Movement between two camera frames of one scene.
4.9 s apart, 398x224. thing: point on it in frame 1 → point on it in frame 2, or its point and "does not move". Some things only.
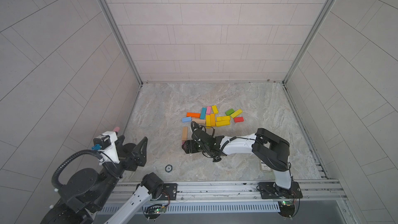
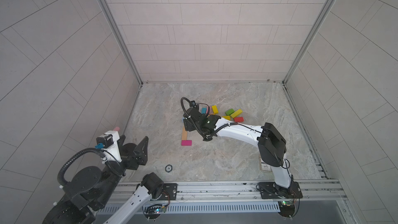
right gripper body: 196,146 → 190,124
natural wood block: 184,134 does not move
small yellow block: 215,110 does not move
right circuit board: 287,208 does not move
